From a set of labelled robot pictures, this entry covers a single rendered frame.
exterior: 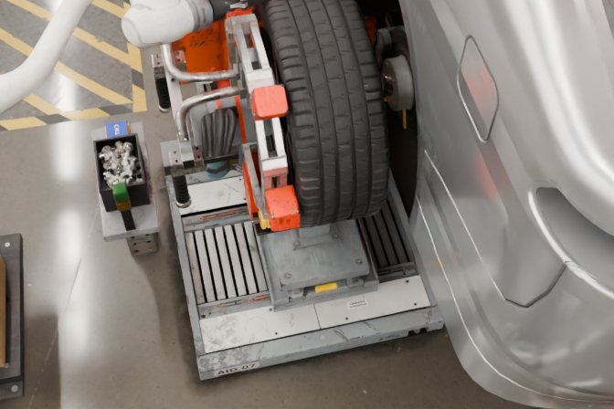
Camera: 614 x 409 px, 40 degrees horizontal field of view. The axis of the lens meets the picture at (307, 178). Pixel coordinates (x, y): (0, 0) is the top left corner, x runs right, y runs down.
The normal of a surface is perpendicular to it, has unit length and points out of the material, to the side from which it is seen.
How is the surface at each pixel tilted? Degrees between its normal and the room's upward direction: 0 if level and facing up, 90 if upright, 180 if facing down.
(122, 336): 0
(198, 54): 90
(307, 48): 15
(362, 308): 0
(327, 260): 0
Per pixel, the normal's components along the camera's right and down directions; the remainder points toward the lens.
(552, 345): -0.63, 0.62
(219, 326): 0.01, -0.58
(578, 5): -0.23, -0.34
